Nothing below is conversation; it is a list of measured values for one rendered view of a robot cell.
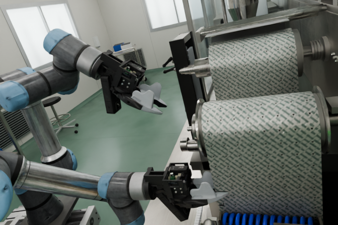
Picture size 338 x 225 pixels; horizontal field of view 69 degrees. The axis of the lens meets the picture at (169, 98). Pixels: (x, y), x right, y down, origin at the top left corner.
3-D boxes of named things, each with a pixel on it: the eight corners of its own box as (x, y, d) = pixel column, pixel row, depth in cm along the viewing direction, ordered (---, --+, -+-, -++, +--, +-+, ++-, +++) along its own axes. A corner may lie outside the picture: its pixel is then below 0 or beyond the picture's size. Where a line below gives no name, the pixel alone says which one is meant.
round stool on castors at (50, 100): (64, 126, 443) (50, 95, 421) (87, 124, 424) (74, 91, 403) (41, 143, 395) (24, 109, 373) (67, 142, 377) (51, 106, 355)
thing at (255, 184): (220, 213, 65) (207, 155, 59) (322, 218, 57) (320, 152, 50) (220, 214, 64) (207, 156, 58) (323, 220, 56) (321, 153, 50)
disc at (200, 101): (212, 136, 71) (202, 89, 66) (213, 136, 71) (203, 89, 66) (203, 170, 59) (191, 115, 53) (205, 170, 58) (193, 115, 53)
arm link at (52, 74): (35, 88, 73) (34, 61, 66) (68, 75, 81) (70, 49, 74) (51, 105, 71) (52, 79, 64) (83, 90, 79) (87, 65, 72)
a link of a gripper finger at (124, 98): (140, 107, 61) (112, 88, 63) (137, 112, 62) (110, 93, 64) (149, 101, 65) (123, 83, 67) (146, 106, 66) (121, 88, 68)
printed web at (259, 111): (234, 158, 102) (213, 38, 85) (297, 157, 94) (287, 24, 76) (227, 245, 69) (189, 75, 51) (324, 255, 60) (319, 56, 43)
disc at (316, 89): (312, 130, 62) (309, 76, 57) (314, 130, 62) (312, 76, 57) (328, 169, 50) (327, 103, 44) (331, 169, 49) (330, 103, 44)
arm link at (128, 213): (135, 204, 85) (125, 179, 81) (151, 223, 75) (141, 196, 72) (114, 218, 81) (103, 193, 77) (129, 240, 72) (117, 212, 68)
